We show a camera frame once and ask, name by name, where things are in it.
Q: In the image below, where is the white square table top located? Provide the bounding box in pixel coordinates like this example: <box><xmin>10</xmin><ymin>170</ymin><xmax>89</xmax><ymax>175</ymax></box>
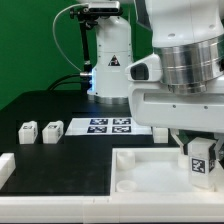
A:
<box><xmin>109</xmin><ymin>147</ymin><xmax>224</xmax><ymax>198</ymax></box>

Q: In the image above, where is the black cable at base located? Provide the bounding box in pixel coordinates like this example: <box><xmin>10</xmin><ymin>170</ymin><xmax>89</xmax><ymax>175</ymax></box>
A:
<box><xmin>46</xmin><ymin>73</ymin><xmax>88</xmax><ymax>92</ymax></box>

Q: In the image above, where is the black camera on stand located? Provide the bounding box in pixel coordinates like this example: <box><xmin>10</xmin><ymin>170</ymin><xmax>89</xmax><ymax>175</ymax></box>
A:
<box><xmin>69</xmin><ymin>1</ymin><xmax>123</xmax><ymax>73</ymax></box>

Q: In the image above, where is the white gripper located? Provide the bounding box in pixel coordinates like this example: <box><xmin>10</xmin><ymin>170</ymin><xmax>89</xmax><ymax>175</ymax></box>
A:
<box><xmin>125</xmin><ymin>54</ymin><xmax>224</xmax><ymax>154</ymax></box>

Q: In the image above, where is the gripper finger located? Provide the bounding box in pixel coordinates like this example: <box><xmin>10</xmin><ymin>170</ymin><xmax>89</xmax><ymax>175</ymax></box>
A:
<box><xmin>214</xmin><ymin>133</ymin><xmax>224</xmax><ymax>156</ymax></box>

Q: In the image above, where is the white sheet with AprilTags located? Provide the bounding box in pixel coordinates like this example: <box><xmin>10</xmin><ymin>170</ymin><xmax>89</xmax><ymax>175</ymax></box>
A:
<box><xmin>66</xmin><ymin>117</ymin><xmax>152</xmax><ymax>136</ymax></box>

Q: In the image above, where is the white U-shaped obstacle fence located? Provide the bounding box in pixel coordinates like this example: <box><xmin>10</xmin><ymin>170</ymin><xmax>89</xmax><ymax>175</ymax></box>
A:
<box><xmin>0</xmin><ymin>164</ymin><xmax>224</xmax><ymax>224</ymax></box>

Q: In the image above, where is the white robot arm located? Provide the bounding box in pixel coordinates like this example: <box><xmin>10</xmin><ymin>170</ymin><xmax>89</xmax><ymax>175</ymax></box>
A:
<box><xmin>87</xmin><ymin>0</ymin><xmax>224</xmax><ymax>133</ymax></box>

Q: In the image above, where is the grey camera cable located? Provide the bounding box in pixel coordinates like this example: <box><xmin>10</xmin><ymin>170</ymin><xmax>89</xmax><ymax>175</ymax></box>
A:
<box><xmin>52</xmin><ymin>3</ymin><xmax>88</xmax><ymax>73</ymax></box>

